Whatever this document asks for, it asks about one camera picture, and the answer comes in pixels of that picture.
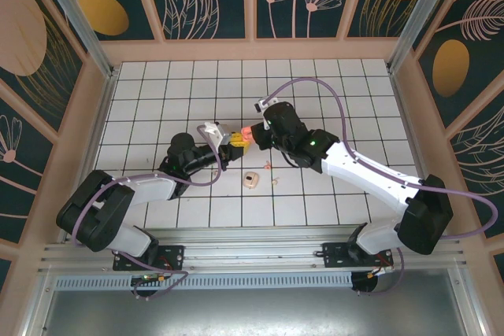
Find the aluminium table side rail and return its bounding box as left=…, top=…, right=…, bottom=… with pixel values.
left=58, top=68, right=121, bottom=245

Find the aluminium frame post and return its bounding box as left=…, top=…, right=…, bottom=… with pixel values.
left=31, top=0, right=119, bottom=79
left=385, top=0, right=461, bottom=76

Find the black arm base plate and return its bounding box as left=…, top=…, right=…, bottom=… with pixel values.
left=113, top=244, right=186, bottom=272
left=321, top=241, right=395, bottom=270

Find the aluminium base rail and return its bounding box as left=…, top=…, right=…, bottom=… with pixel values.
left=39, top=227, right=469, bottom=278

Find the slotted grey cable duct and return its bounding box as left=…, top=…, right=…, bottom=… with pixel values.
left=53, top=272, right=354, bottom=292

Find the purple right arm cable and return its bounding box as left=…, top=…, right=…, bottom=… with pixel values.
left=267, top=76, right=495, bottom=297

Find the small connector with wires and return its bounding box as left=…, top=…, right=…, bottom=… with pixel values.
left=132, top=271, right=176, bottom=288
left=368, top=263, right=395, bottom=280

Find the beige rounded earbud case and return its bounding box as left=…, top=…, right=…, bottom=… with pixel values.
left=243, top=170, right=261, bottom=190

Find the grey metal sheet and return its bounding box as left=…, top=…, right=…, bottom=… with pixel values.
left=19, top=268, right=489, bottom=336

